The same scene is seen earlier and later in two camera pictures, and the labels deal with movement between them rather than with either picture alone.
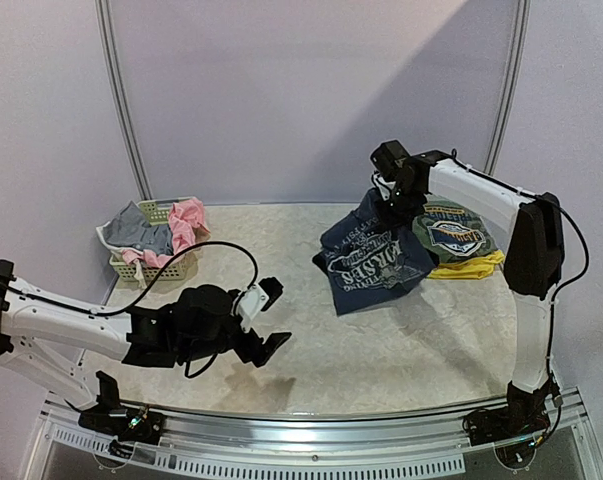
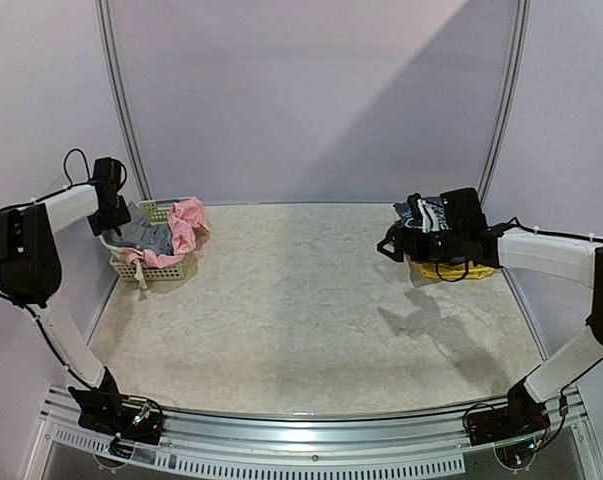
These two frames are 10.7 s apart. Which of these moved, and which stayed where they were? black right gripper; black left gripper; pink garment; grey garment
Moved: black right gripper; black left gripper
Stayed: grey garment; pink garment
